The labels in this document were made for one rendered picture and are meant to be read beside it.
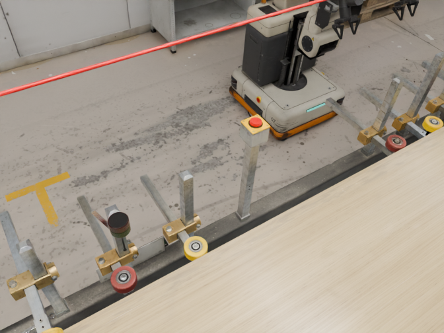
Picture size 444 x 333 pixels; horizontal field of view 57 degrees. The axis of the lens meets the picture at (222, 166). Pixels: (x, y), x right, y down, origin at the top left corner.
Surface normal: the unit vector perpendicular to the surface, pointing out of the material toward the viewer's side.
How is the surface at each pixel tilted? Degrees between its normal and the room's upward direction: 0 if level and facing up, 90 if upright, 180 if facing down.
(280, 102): 0
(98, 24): 90
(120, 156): 0
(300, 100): 0
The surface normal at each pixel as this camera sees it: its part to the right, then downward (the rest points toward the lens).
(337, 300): 0.04, -0.67
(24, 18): 0.54, 0.64
